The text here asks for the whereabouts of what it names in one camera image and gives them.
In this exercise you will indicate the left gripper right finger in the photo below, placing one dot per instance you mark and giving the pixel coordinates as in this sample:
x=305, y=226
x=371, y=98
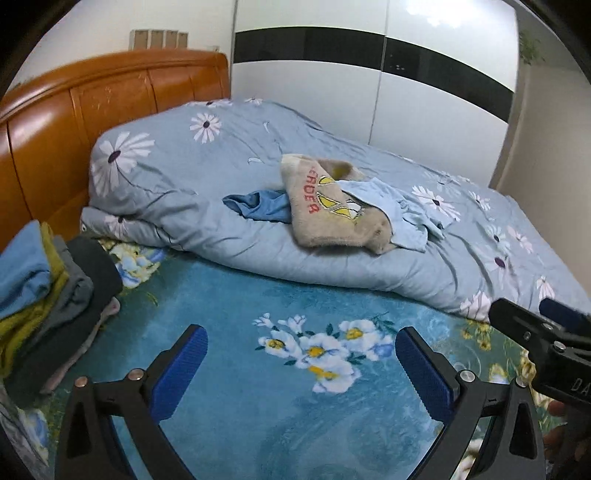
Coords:
x=512, y=447

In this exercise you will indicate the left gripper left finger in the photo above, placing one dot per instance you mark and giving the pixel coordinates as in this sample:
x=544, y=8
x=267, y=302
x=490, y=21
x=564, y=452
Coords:
x=89, y=447

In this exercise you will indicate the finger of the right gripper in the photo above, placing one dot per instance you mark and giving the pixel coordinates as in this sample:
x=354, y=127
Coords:
x=571, y=320
x=524, y=327

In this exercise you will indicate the light blue long-sleeve shirt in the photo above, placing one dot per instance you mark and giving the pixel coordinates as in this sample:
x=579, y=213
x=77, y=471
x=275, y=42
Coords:
x=414, y=217

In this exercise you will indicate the person's right hand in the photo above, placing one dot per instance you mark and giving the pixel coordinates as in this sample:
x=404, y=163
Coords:
x=554, y=439

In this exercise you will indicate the olive folded garment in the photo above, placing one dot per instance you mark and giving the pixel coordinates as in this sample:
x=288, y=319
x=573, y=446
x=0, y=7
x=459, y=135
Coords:
x=18, y=327

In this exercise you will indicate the grey folded garment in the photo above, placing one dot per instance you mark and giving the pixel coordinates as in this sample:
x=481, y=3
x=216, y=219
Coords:
x=73, y=298

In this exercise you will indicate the blue folded garment on stack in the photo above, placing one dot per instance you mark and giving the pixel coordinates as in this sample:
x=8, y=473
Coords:
x=24, y=269

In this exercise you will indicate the teal floral bed blanket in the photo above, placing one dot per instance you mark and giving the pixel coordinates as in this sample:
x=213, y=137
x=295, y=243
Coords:
x=299, y=381

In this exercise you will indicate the beige fuzzy sweater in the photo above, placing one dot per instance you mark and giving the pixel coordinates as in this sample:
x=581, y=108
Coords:
x=322, y=214

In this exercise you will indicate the grey-blue floral duvet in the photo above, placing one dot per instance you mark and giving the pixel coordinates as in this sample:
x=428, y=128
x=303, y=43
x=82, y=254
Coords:
x=256, y=186

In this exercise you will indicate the white wardrobe black stripe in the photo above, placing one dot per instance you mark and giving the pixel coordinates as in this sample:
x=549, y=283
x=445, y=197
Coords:
x=431, y=80

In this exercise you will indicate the green potted plant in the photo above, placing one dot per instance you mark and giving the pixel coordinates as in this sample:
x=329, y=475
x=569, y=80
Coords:
x=529, y=49

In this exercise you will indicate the dark blue garment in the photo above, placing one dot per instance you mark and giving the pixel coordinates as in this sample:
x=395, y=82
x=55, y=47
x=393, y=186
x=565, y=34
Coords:
x=261, y=205

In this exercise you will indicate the orange wooden headboard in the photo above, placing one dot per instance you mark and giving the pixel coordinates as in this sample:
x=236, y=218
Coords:
x=50, y=124

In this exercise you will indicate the wall switch panel row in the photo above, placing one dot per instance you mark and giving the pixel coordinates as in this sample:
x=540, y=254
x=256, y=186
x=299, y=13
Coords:
x=141, y=39

